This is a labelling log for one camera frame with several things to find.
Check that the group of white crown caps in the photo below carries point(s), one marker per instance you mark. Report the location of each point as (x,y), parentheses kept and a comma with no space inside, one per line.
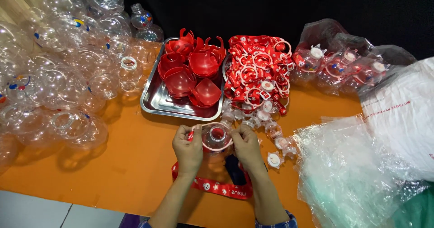
(268,119)

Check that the steel tray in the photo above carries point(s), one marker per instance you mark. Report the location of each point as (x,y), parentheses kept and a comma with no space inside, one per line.
(162,102)

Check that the large white plastic bag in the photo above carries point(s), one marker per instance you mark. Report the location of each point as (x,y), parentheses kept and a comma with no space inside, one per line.
(400,116)

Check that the blue plaid shirt sleeve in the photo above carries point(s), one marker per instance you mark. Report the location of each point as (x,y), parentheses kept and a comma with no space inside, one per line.
(278,222)

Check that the heap of red plastic collars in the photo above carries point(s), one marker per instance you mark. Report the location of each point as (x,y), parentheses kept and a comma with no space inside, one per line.
(191,68)

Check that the pile of clear plastic bags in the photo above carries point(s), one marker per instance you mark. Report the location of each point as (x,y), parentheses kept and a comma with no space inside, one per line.
(346,173)

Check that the bagged bottle with red collar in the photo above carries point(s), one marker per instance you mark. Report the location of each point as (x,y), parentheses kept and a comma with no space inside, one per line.
(340,68)
(371,75)
(310,63)

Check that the person's right hand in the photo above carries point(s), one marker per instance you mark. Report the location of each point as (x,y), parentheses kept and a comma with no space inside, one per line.
(248,151)

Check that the clear round plastic bottle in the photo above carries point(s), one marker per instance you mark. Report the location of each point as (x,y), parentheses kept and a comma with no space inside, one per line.
(216,139)

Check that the black backdrop cloth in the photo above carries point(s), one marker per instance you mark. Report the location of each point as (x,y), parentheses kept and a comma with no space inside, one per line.
(271,7)

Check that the person's left hand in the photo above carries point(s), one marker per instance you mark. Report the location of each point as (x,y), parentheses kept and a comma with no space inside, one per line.
(187,151)

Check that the pile of clear empty bottles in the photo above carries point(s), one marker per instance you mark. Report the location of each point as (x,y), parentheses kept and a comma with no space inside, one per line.
(61,65)

